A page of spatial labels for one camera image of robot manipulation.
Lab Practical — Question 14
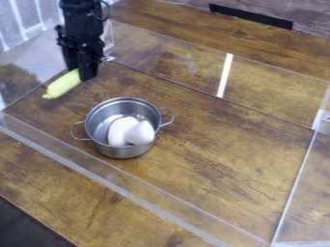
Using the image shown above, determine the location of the black cable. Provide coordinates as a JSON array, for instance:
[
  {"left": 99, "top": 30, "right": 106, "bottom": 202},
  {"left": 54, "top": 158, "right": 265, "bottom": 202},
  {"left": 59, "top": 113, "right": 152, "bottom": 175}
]
[{"left": 89, "top": 0, "right": 112, "bottom": 22}]

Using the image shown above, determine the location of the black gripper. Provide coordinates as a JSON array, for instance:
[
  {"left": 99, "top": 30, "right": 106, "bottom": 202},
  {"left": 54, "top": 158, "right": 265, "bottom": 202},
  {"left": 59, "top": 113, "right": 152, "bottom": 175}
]
[{"left": 55, "top": 0, "right": 105, "bottom": 81}]

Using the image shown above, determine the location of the black strip on wall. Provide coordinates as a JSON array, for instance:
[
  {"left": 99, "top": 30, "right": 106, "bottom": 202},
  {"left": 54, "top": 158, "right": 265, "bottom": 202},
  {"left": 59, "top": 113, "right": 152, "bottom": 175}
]
[{"left": 209, "top": 3, "right": 295, "bottom": 30}]

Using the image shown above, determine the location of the clear acrylic triangle stand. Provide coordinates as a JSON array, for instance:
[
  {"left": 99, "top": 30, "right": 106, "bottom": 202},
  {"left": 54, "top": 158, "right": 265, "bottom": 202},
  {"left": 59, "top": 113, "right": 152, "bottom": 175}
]
[{"left": 101, "top": 20, "right": 116, "bottom": 62}]

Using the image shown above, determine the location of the white mushroom toy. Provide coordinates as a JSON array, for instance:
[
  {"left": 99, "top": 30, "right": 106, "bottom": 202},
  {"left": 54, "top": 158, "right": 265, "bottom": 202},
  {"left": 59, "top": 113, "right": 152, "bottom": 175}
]
[{"left": 107, "top": 117, "right": 156, "bottom": 147}]

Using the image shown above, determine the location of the green handled metal spoon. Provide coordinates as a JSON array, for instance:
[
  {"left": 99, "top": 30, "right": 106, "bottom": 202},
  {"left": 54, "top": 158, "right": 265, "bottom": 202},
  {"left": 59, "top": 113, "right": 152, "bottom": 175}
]
[{"left": 43, "top": 69, "right": 82, "bottom": 99}]

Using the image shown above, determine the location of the clear acrylic enclosure wall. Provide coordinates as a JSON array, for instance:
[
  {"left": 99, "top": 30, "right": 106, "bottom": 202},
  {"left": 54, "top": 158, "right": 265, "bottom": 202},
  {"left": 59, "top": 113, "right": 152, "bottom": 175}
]
[{"left": 0, "top": 111, "right": 272, "bottom": 247}]

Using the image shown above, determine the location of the small steel pot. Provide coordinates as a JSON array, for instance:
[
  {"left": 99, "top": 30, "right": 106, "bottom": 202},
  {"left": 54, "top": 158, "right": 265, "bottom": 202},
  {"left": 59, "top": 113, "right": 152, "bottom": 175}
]
[{"left": 71, "top": 96, "right": 174, "bottom": 159}]

